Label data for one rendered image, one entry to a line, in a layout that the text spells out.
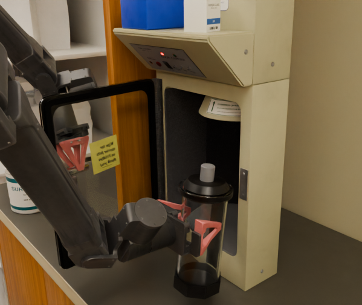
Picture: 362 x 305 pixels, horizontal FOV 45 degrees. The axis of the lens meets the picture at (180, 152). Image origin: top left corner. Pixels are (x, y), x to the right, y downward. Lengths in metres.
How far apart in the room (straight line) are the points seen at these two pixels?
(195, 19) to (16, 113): 0.45
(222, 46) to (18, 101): 0.41
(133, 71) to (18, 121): 0.67
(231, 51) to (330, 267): 0.62
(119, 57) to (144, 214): 0.50
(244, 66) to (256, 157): 0.19
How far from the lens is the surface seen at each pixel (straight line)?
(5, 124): 0.45
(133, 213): 0.70
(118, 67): 1.10
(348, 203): 1.33
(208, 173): 0.85
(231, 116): 0.96
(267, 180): 0.96
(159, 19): 0.94
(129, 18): 0.97
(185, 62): 0.90
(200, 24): 0.84
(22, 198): 1.45
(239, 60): 0.82
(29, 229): 1.37
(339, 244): 1.28
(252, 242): 1.00
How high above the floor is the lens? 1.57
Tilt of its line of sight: 19 degrees down
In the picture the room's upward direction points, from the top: 1 degrees counter-clockwise
